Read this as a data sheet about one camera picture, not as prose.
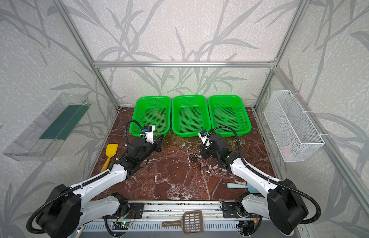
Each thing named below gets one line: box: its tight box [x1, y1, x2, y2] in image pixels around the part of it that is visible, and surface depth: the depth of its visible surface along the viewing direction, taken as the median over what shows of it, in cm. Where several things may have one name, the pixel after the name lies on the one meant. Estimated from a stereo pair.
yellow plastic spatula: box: [100, 143, 119, 173], surface depth 97 cm
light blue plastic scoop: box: [226, 182, 260, 194], surface depth 83 cm
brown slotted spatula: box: [161, 210, 204, 234], surface depth 72 cm
